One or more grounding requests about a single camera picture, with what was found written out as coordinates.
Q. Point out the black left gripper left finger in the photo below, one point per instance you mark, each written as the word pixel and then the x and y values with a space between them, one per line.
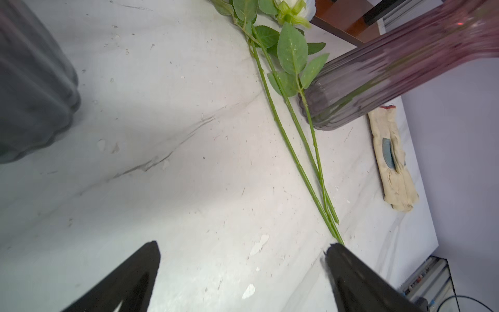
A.
pixel 127 288

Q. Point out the beige glove with red trim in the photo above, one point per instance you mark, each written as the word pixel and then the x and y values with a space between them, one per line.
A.
pixel 398 186

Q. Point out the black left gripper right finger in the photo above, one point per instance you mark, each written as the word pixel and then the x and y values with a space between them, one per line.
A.
pixel 356 287

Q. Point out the brown wooden tiered stand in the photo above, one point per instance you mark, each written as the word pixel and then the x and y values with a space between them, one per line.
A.
pixel 355 21

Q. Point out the tall purple ribbed glass vase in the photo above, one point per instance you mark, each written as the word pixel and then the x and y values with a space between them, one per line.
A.
pixel 402 59

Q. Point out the white rose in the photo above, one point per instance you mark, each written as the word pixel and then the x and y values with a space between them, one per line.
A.
pixel 280 128
pixel 292 50

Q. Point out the wide purple glass vase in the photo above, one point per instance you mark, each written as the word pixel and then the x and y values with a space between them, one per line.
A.
pixel 39 85

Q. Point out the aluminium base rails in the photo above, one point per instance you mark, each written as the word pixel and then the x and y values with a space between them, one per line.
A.
pixel 431 282

